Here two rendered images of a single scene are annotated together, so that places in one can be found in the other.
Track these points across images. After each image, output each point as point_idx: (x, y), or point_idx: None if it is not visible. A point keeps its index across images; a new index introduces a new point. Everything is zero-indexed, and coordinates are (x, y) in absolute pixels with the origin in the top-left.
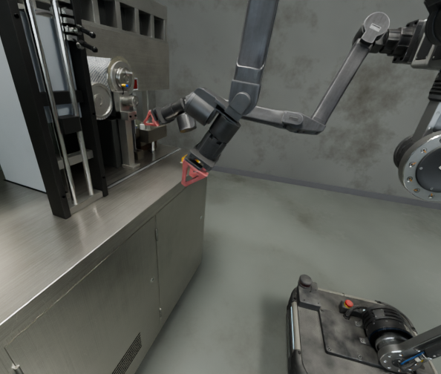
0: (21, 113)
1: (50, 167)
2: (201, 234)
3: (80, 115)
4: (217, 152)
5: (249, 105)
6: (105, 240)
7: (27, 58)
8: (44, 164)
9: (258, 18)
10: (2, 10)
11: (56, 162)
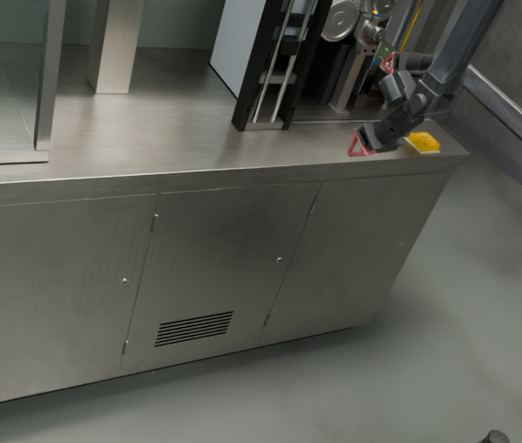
0: (257, 14)
1: (252, 78)
2: (391, 273)
3: (304, 38)
4: (387, 137)
5: (424, 108)
6: (257, 167)
7: None
8: (250, 74)
9: (455, 42)
10: None
11: (258, 76)
